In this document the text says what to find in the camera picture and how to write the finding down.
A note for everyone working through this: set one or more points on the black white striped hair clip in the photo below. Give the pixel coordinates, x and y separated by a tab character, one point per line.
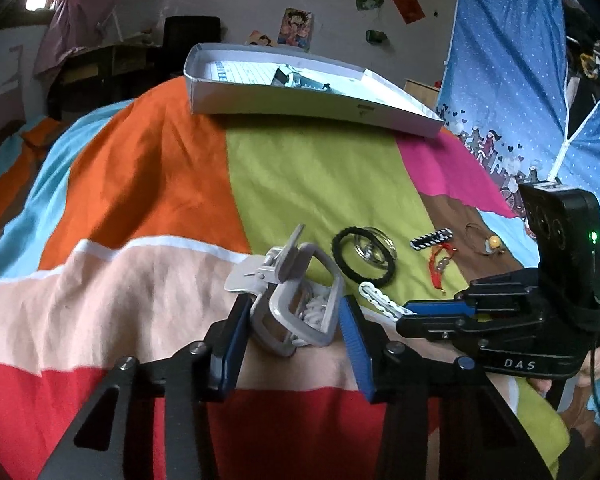
430	238

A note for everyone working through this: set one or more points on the red paper on wall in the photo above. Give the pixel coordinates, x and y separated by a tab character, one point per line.
407	6

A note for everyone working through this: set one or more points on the pink curtain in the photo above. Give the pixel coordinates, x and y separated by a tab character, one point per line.
80	10

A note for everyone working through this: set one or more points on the orange cartoon wall poster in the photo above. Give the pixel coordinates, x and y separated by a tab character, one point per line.
260	38

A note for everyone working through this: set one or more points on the wooden cabinet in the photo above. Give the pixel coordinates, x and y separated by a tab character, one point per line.
420	92

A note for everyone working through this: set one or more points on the white cardboard box tray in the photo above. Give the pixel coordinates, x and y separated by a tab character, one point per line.
280	97

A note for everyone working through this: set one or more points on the blue printed wardrobe cloth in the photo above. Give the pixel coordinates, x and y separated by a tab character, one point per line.
505	85

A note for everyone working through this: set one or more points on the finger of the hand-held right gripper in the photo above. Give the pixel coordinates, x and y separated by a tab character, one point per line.
430	329
432	308

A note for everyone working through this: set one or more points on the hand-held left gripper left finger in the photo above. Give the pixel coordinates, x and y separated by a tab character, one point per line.
227	347

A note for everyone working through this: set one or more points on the grey hair claw clip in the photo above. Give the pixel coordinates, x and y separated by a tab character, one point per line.
320	265

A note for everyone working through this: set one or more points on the dark hanging clothes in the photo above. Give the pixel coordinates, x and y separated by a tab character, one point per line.
592	55

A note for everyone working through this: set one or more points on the black office chair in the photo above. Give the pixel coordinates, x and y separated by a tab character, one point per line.
192	35

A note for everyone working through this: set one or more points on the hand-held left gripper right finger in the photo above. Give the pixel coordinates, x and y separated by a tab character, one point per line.
357	347

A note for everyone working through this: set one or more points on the green wall photo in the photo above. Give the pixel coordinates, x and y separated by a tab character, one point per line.
376	36
369	2

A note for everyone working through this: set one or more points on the dark wooden desk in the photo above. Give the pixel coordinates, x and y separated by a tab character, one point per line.
105	67

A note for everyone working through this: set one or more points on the colourful striped blanket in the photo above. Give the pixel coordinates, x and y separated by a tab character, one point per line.
155	200

